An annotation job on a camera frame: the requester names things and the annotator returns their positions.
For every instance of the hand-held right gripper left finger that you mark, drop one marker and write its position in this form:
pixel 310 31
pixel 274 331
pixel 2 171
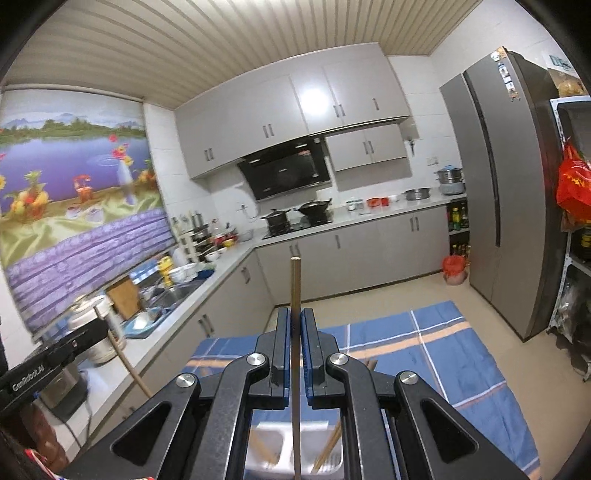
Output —
pixel 288 360

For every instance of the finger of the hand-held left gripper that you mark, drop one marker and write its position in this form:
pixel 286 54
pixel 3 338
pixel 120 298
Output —
pixel 76 339

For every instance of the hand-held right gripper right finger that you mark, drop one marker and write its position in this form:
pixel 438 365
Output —
pixel 305 360

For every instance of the long bamboo chopstick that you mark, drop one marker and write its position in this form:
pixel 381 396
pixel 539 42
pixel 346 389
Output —
pixel 263 445
pixel 134 371
pixel 295 286
pixel 328 445

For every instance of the white utensil holder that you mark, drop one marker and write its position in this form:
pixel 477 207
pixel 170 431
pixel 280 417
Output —
pixel 307 438

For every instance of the white rice cooker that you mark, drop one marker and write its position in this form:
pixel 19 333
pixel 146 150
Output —
pixel 101 353

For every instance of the wooden cutting board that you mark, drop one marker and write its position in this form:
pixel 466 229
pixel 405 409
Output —
pixel 123 297

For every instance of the steel kitchen sink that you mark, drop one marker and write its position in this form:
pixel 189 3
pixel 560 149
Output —
pixel 173 293

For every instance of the blue plaid tablecloth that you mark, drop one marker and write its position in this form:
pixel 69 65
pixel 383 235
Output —
pixel 415 350

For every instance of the yellow bottle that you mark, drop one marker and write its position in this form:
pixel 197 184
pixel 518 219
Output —
pixel 165 272

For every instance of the stack of white bowls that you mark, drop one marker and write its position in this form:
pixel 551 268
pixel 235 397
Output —
pixel 183 273

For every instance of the black gas stove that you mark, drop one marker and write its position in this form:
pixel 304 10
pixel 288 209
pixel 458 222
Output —
pixel 295 228

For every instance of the grey lower cabinets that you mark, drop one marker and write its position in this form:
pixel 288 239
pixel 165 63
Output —
pixel 392 249

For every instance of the grey cabinets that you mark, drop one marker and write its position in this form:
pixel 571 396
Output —
pixel 277 115
pixel 392 249

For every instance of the black pot with lid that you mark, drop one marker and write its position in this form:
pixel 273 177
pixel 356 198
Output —
pixel 276 217

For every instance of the black wok with lid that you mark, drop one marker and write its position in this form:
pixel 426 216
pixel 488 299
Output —
pixel 315 206

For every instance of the dish rack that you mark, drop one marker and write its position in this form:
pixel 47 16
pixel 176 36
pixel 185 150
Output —
pixel 198 233

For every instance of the red food container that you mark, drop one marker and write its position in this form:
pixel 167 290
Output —
pixel 377 202

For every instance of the black range hood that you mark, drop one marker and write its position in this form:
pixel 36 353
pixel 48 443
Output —
pixel 281 173

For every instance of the steel basin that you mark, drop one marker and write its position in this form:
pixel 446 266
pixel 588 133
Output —
pixel 418 194

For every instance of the group of sauce bottles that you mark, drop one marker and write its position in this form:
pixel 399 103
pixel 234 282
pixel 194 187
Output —
pixel 458 218

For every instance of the steel steamer pot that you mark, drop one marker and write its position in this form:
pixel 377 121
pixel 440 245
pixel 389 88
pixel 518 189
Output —
pixel 450 181

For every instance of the hanging scissors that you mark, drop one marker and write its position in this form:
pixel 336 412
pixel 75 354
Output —
pixel 412 147

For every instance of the grey upper cabinets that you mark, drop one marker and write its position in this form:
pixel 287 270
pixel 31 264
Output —
pixel 277 115

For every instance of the grey refrigerator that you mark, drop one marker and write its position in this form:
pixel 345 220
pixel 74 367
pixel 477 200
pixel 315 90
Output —
pixel 508 207

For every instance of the red gift bag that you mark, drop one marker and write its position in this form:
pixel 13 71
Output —
pixel 572 184

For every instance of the metal storage rack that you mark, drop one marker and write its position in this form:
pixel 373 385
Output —
pixel 556 138

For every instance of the landscape wall poster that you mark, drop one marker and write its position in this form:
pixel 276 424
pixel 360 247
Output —
pixel 69 184

